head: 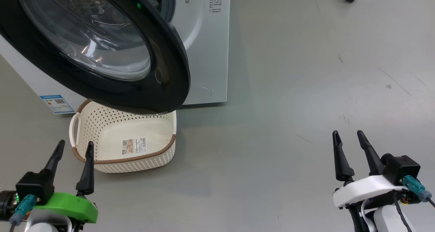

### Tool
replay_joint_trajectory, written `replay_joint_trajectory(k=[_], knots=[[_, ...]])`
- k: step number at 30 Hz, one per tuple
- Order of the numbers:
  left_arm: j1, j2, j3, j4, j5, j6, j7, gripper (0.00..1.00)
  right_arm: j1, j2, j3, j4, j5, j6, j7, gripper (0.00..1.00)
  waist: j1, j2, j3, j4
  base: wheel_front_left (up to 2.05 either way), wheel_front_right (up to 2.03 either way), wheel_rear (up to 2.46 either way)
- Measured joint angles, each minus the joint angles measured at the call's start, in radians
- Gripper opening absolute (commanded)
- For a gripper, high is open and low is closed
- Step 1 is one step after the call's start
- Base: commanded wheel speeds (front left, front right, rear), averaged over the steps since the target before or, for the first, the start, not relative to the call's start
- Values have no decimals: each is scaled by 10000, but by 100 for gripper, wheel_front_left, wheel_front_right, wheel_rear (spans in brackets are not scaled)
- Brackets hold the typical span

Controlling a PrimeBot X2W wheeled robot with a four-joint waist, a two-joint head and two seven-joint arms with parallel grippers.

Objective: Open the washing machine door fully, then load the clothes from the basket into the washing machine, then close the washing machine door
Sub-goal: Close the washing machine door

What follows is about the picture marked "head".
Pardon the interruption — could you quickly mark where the cream perforated laundry basket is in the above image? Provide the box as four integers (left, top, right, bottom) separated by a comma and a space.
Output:
69, 99, 177, 174

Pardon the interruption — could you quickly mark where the blue energy label sticker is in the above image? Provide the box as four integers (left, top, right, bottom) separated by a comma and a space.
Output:
39, 95, 75, 114

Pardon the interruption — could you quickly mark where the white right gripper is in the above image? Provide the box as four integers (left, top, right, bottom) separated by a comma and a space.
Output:
332, 130, 408, 209

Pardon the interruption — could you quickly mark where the teal right camera cable plug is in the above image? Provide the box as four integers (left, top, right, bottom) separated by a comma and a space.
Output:
401, 176, 435, 206

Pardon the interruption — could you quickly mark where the basket product label sticker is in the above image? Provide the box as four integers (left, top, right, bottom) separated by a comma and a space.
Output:
122, 137, 147, 155

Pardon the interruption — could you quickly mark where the teal camera cable plug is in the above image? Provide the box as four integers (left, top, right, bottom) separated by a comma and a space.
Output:
401, 176, 435, 206
9, 194, 37, 226

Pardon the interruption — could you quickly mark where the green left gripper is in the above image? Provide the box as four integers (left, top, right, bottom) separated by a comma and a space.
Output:
32, 140, 99, 224

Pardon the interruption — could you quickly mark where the teal left camera cable plug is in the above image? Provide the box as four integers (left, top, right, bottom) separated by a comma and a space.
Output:
9, 194, 37, 226

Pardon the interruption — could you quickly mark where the dark washing machine door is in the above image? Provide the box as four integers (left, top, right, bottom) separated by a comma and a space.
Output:
0, 0, 191, 115

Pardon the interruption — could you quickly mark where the white front-load washing machine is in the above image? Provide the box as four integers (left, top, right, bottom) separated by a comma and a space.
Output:
0, 0, 231, 114

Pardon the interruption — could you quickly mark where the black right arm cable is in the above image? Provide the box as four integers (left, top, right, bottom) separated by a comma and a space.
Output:
392, 191, 414, 232

